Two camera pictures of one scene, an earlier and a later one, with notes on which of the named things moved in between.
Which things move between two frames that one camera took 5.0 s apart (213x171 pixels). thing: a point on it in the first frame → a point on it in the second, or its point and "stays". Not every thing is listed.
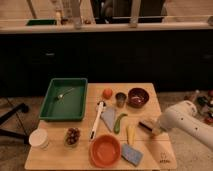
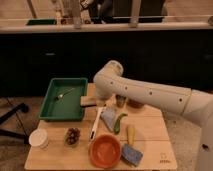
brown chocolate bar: (145, 126) → (88, 101)
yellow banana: (130, 134) stays
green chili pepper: (117, 123) stays
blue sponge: (131, 155) stays
